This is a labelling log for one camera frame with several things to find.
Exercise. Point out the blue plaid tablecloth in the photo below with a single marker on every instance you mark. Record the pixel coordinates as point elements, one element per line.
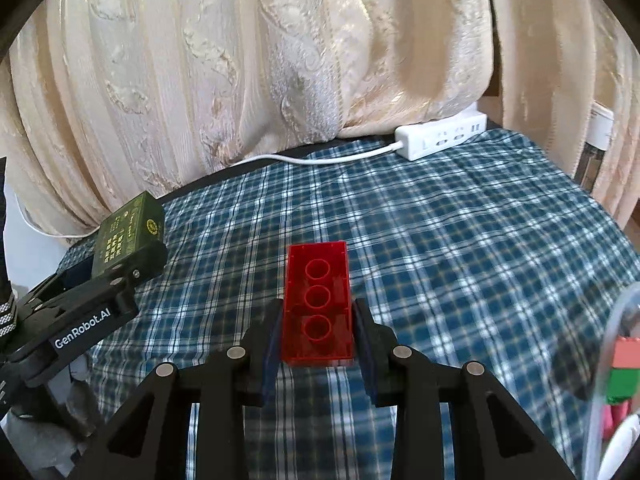
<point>450,260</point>

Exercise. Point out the red toy block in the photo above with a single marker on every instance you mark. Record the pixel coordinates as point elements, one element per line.
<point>317,310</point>

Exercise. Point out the cream patterned curtain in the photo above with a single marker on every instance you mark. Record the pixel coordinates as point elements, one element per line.
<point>550,35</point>
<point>200,60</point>

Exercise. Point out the white power strip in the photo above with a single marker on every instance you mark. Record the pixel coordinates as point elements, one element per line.
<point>435,140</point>

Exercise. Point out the pink and green toy block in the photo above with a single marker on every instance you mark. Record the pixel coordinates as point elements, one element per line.
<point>625,360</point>

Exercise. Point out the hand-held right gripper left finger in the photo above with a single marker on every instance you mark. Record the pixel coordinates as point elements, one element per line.
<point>272,355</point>

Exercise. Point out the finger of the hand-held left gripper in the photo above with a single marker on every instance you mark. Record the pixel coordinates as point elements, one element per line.
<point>75,275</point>
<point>145,265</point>

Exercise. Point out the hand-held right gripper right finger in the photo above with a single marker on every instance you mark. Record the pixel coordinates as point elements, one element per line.
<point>364,355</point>

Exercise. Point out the dark green printed box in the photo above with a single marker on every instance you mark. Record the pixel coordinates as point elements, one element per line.
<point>120,240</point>

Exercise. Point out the person's left hand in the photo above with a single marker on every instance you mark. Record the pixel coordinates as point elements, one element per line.
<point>60,420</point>

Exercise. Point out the white tower heater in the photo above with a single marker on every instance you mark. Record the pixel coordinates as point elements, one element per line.
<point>600,122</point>

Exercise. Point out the clear plastic bowl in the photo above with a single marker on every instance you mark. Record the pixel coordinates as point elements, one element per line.
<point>620,310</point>

